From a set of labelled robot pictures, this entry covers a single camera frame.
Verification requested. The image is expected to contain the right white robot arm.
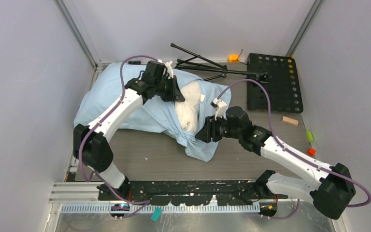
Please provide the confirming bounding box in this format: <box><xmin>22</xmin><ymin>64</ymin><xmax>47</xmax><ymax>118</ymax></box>
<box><xmin>195</xmin><ymin>106</ymin><xmax>356</xmax><ymax>219</ymax></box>

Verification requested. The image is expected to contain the wooden block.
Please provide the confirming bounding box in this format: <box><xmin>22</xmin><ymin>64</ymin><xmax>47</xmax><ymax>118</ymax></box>
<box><xmin>282</xmin><ymin>116</ymin><xmax>299</xmax><ymax>126</ymax></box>

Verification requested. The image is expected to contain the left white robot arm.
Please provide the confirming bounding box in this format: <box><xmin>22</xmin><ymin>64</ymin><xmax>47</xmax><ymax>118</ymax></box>
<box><xmin>73</xmin><ymin>60</ymin><xmax>185</xmax><ymax>200</ymax></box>

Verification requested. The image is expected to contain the teal tape piece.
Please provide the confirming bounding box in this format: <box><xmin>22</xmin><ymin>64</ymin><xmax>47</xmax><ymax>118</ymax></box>
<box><xmin>150</xmin><ymin>207</ymin><xmax>163</xmax><ymax>222</ymax></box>

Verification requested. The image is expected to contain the orange round object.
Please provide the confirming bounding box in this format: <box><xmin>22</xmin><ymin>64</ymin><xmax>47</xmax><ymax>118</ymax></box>
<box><xmin>228</xmin><ymin>55</ymin><xmax>239</xmax><ymax>63</ymax></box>

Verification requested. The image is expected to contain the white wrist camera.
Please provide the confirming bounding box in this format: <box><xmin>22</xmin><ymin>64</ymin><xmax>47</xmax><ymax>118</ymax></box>
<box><xmin>211</xmin><ymin>98</ymin><xmax>228</xmax><ymax>121</ymax></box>
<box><xmin>157</xmin><ymin>59</ymin><xmax>176</xmax><ymax>79</ymax></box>

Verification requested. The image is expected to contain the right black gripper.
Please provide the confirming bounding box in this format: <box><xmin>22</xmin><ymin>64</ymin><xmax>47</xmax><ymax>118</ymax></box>
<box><xmin>195</xmin><ymin>113</ymin><xmax>242</xmax><ymax>144</ymax></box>

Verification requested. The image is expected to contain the black perforated stand plate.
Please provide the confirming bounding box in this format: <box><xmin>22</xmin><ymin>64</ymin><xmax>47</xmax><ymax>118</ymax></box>
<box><xmin>247</xmin><ymin>53</ymin><xmax>303</xmax><ymax>114</ymax></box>

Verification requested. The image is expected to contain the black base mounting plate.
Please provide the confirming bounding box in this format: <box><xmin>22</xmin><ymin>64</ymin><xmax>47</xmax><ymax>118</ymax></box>
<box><xmin>97</xmin><ymin>179</ymin><xmax>288</xmax><ymax>207</ymax></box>

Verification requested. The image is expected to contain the slotted cable duct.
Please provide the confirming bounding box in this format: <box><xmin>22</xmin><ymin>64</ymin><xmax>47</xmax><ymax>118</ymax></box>
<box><xmin>60</xmin><ymin>202</ymin><xmax>260</xmax><ymax>214</ymax></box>

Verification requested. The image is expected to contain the white pillow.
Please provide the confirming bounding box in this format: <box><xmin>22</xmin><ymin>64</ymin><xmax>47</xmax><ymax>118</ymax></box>
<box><xmin>175</xmin><ymin>80</ymin><xmax>205</xmax><ymax>132</ymax></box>

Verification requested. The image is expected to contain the black folding stand tripod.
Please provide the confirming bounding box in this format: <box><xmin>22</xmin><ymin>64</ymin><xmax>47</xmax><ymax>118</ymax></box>
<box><xmin>170</xmin><ymin>43</ymin><xmax>270</xmax><ymax>82</ymax></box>

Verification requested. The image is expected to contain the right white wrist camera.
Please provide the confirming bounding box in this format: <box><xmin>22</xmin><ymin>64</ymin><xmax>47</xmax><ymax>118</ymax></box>
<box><xmin>211</xmin><ymin>98</ymin><xmax>228</xmax><ymax>121</ymax></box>

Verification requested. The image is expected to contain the green small block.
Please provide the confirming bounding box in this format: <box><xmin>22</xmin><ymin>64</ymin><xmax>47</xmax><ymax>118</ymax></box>
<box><xmin>306</xmin><ymin>131</ymin><xmax>314</xmax><ymax>143</ymax></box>

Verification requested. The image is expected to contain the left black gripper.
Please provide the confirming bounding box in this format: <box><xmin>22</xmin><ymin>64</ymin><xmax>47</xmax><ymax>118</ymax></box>
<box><xmin>155</xmin><ymin>75</ymin><xmax>185</xmax><ymax>102</ymax></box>

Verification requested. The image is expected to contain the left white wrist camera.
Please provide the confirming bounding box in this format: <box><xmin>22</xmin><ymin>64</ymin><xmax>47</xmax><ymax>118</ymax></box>
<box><xmin>157</xmin><ymin>59</ymin><xmax>176</xmax><ymax>79</ymax></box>

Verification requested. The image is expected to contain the small black wall bracket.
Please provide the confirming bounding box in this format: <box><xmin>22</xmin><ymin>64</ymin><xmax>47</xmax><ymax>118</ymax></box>
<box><xmin>128</xmin><ymin>60</ymin><xmax>141</xmax><ymax>65</ymax></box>

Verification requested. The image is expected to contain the green and blue pillowcase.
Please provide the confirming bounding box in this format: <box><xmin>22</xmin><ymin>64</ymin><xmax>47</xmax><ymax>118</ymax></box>
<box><xmin>73</xmin><ymin>61</ymin><xmax>232</xmax><ymax>163</ymax></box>

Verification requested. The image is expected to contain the red small block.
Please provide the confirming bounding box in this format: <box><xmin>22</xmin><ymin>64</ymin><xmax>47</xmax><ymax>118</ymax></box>
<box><xmin>307</xmin><ymin>147</ymin><xmax>316</xmax><ymax>157</ymax></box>

